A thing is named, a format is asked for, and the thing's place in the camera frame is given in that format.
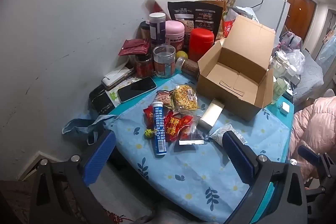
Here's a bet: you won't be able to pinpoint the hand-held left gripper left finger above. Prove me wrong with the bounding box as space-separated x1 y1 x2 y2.
29 131 117 224

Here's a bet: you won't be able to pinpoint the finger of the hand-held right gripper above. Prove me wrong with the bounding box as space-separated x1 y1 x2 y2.
304 177 336 197
298 145 336 180

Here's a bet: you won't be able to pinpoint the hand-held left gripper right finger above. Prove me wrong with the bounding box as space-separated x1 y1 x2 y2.
222 130 309 224

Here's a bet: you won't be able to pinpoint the white floral packet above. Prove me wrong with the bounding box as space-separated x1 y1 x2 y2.
210 123 248 147

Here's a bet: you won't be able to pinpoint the clear zip bag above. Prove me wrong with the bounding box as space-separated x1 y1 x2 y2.
178 114 205 146

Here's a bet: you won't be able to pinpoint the small gold box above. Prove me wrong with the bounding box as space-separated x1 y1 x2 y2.
197 98 226 132

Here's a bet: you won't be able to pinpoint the plump red snack packet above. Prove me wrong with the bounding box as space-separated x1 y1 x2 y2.
143 105 154 130

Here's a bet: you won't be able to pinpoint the red gold-print snack packet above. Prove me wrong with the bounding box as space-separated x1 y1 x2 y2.
164 111 182 142
180 116 195 139

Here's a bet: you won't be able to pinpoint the blue tablet tube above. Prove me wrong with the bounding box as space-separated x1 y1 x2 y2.
152 102 167 156

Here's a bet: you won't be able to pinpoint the yellow waffle packet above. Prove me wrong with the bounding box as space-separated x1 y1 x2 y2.
172 85 199 112

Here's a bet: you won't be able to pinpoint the nut snack packet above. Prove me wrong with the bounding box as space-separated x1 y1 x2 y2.
156 90 174 109

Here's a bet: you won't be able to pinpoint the cardboard box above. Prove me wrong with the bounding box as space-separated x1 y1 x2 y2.
197 15 276 122

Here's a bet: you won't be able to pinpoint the pink quilted jacket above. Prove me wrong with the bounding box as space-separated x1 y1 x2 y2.
288 97 336 188

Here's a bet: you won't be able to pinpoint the black box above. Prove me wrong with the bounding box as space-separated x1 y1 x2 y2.
89 84 116 119

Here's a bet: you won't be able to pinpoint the white green printed card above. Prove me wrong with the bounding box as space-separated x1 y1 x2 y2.
106 90 124 109

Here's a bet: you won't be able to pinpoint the white charger adapter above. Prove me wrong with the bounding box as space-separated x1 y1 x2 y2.
279 102 291 117

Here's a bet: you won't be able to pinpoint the blue floral tablecloth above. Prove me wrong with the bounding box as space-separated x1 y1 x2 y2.
62 73 295 224

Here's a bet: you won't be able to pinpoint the white case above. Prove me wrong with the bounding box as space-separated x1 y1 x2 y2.
102 67 135 90

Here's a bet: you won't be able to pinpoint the black smartphone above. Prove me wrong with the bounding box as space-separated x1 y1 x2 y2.
117 76 157 103

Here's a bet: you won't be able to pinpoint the pale green bottle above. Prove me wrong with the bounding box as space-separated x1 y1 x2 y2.
272 76 289 105

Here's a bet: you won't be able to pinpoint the grey quilt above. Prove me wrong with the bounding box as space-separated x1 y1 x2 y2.
291 55 324 104

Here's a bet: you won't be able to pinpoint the dark jar red label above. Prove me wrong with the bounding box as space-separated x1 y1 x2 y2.
135 52 155 78

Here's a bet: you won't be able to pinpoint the clear plastic bag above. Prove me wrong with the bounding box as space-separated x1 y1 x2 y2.
286 49 306 75

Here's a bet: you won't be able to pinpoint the white pitcher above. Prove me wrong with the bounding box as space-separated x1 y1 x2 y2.
270 51 291 78

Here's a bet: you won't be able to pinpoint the brown glass bottle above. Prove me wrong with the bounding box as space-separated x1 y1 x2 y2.
175 57 201 80

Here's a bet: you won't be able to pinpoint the clear plastic jar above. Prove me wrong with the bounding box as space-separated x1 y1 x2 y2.
153 45 176 79

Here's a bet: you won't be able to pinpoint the dark red sachets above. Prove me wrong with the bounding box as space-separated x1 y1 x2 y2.
119 39 150 56

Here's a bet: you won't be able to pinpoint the red canister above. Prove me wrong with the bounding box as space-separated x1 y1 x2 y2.
189 28 216 62

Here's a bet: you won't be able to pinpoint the pink floral bag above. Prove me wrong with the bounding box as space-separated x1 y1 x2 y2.
280 31 302 52

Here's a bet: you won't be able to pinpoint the red snack bag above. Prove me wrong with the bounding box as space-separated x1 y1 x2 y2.
223 18 236 38

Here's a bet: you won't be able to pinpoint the dark brown jar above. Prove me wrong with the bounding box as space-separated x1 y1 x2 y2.
139 21 151 41

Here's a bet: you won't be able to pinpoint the purple jar white lid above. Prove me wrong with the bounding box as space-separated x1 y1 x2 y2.
149 12 166 48

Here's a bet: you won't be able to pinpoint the pink jar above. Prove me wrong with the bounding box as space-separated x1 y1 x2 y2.
165 20 186 46

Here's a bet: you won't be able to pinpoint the white crumpled bags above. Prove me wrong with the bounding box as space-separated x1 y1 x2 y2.
226 6 261 25

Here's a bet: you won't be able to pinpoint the brown door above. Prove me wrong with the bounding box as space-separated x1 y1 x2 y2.
286 0 317 41

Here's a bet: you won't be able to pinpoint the black snack pouch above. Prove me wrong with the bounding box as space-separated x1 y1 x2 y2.
167 1 223 39

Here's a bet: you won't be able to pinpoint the white refrigerator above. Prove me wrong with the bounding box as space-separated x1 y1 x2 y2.
236 0 291 33

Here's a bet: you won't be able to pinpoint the brown kraft bag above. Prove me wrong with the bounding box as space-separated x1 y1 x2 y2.
202 0 228 30

